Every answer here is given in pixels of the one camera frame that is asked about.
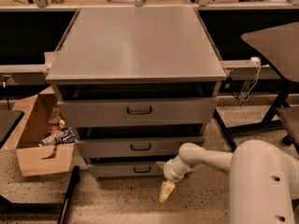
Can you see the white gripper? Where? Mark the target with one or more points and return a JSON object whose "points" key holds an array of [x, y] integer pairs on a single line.
{"points": [[171, 173]]}

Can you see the grey bottom drawer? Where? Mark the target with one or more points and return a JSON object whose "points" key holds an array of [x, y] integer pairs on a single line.
{"points": [[125, 169]]}

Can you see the grey drawer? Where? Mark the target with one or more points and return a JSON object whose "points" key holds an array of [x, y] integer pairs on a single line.
{"points": [[137, 112], [133, 147], [125, 169]]}

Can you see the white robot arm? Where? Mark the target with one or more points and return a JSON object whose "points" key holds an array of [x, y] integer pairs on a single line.
{"points": [[263, 179]]}

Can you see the grey middle drawer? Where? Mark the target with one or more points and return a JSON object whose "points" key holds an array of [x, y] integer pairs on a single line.
{"points": [[133, 147]]}

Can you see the grey top drawer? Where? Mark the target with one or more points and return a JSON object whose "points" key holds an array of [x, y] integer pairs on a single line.
{"points": [[137, 112]]}

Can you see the grey metal drawer cabinet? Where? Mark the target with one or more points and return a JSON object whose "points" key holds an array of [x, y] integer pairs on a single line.
{"points": [[114, 53]]}

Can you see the crumpled snack wrappers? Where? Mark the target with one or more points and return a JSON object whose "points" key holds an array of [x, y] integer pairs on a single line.
{"points": [[59, 132]]}

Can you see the brown cardboard box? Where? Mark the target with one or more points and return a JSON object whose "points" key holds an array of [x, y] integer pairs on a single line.
{"points": [[32, 128]]}

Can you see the dark round side table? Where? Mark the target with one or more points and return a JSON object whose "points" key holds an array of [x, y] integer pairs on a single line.
{"points": [[280, 46]]}

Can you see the white power adapter with cable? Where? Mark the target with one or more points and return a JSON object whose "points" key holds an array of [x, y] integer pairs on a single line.
{"points": [[249, 84]]}

